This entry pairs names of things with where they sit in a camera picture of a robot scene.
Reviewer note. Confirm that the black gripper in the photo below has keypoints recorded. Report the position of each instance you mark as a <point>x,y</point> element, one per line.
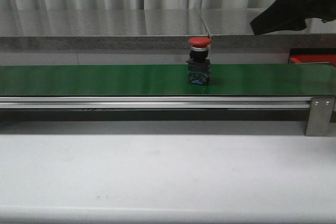
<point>291,15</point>

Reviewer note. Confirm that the red plastic tray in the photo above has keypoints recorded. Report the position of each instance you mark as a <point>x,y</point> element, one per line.
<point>319,58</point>

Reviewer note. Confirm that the right grey stone slab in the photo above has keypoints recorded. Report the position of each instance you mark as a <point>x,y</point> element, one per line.
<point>230,29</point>

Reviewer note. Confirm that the green conveyor belt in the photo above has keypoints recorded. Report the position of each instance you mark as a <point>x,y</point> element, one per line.
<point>226,79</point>

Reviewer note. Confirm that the grey stone counter slab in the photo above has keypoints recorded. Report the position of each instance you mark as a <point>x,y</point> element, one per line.
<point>99,29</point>

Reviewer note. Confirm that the steel conveyor support bracket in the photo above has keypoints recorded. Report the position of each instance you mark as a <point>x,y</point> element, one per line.
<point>319,116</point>

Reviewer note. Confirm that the aluminium conveyor frame rail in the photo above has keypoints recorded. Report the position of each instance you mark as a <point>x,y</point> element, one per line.
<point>152,102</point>

